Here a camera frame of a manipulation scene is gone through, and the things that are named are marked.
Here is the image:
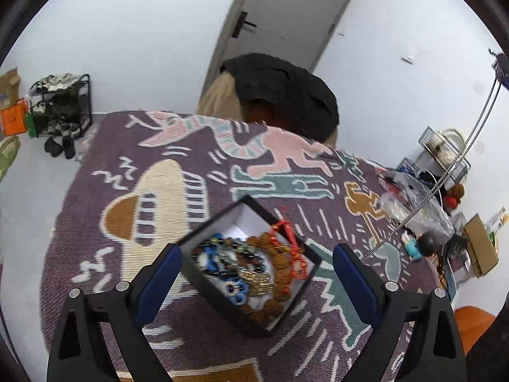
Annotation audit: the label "red string bracelet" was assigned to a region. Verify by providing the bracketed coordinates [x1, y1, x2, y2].
[270, 206, 309, 281]

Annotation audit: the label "beige bed headboard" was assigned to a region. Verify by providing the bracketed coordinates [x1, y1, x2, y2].
[196, 72, 338, 147]

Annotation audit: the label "gold butterfly necklace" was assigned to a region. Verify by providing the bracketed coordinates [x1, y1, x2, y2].
[238, 267, 275, 297]

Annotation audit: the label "black shoe rack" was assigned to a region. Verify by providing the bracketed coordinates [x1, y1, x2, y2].
[25, 73, 92, 139]

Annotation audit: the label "cartoon boy figurine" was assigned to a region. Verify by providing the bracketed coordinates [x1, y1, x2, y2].
[400, 230, 440, 261]

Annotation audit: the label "green stone bead bracelet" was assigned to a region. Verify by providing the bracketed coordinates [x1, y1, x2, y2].
[192, 236, 268, 279]

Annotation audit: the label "purple patterned blanket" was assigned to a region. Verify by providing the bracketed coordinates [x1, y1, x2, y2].
[40, 112, 436, 381]

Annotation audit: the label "brown wooden bead bracelet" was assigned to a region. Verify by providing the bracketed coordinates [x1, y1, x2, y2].
[238, 233, 309, 325]

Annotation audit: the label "wire basket shelf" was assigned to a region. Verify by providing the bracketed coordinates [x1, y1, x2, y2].
[418, 127, 471, 183]

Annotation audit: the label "clear plastic bag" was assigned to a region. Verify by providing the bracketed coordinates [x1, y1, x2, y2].
[377, 171, 455, 243]

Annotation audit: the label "green round rug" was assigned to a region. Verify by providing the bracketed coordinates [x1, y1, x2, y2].
[0, 135, 21, 181]

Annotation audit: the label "black door handle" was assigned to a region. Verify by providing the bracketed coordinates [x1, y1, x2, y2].
[231, 11, 257, 39]

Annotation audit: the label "black slippers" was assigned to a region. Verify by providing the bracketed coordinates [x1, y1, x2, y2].
[44, 135, 76, 159]

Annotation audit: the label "grey door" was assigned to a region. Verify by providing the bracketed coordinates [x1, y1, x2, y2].
[202, 0, 350, 91]

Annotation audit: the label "black cable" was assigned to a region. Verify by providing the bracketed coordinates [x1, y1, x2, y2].
[362, 75, 503, 261]

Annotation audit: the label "black jewelry box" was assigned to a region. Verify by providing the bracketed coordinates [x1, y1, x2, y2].
[178, 196, 322, 338]

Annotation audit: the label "cardboard box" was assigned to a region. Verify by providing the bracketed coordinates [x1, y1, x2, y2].
[464, 214, 499, 278]

